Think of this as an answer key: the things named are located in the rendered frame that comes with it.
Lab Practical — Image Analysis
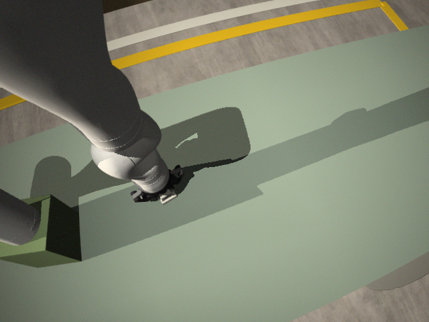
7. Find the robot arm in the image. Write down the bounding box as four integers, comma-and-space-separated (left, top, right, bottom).
0, 0, 169, 246

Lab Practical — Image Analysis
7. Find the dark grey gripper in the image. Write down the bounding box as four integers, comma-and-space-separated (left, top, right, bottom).
131, 165, 184, 203

